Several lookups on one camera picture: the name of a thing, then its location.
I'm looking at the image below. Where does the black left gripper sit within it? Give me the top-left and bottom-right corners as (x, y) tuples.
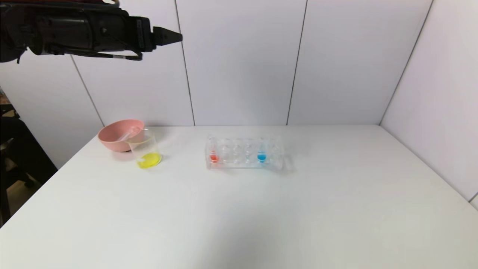
(87, 9), (183, 53)

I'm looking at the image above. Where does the test tube with yellow pigment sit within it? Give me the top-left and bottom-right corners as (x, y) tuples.
(117, 126), (141, 142)

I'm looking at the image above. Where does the test tube with blue pigment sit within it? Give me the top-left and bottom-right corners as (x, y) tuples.
(257, 135), (267, 164)

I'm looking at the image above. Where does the clear glass beaker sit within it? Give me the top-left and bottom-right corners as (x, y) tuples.
(127, 130), (162, 169)

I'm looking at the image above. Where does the test tube with red pigment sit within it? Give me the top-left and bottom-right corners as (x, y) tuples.
(208, 135), (220, 164)

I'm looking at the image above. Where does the clear acrylic test tube rack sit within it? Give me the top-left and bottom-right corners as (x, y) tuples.
(205, 134), (286, 171)

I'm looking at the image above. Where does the pink bowl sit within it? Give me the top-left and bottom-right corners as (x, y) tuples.
(98, 119), (146, 152)

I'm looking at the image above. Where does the dark furniture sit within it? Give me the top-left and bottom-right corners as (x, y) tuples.
(0, 88), (59, 227)

